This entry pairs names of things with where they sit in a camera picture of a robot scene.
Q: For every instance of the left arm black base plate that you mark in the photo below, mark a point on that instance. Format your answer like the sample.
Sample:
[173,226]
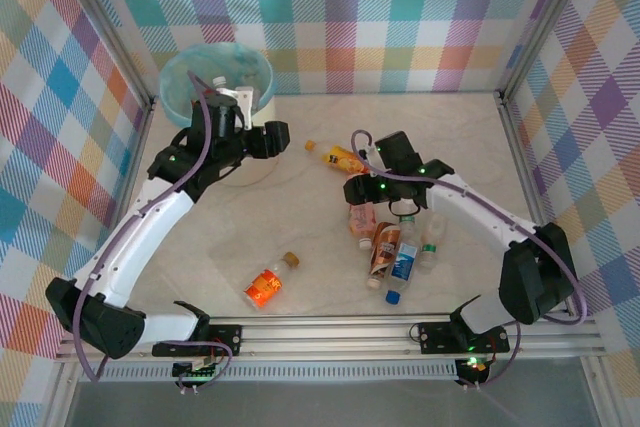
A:
[227,337]

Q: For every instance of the aluminium corner post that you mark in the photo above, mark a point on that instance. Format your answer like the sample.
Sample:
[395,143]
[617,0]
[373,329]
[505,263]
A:
[544,22]
[102,22]

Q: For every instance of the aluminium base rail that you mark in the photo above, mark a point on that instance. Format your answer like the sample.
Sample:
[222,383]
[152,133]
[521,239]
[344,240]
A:
[325,342]

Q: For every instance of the orange label bottle gold cap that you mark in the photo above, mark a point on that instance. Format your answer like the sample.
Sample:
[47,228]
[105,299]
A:
[265,289]

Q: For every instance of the clear bottle green band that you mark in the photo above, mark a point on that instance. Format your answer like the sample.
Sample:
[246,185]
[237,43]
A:
[430,247]

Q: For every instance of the aluminium side rail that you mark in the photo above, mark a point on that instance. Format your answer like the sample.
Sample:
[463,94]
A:
[137,147]
[520,147]

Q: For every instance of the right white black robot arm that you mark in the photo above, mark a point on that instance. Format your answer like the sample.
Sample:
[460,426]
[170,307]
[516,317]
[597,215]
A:
[480,212]

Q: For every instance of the blue plastic bin liner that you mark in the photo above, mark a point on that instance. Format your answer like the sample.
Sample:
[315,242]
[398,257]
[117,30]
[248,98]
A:
[220,59]

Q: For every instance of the brown label plastic bottle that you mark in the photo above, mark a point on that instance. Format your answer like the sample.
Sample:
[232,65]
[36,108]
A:
[384,247]

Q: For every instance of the clear plastic bottle white cap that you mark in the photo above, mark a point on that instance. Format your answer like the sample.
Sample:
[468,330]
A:
[219,81]

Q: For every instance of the pink label plastic bottle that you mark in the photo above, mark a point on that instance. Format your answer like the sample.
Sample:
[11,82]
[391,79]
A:
[362,222]

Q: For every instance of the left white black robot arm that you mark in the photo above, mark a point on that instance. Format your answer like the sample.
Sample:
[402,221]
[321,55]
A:
[140,247]

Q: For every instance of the orange juice bottle yellow cap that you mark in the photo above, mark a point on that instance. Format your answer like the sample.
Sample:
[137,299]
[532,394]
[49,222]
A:
[340,157]

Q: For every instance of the blue label bottle blue cap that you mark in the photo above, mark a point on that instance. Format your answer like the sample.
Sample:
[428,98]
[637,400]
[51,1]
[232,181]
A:
[402,262]

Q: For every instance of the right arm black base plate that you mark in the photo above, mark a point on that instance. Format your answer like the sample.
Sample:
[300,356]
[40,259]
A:
[435,337]

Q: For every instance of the white waste bin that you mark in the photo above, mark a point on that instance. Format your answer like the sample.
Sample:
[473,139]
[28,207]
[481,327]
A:
[264,112]

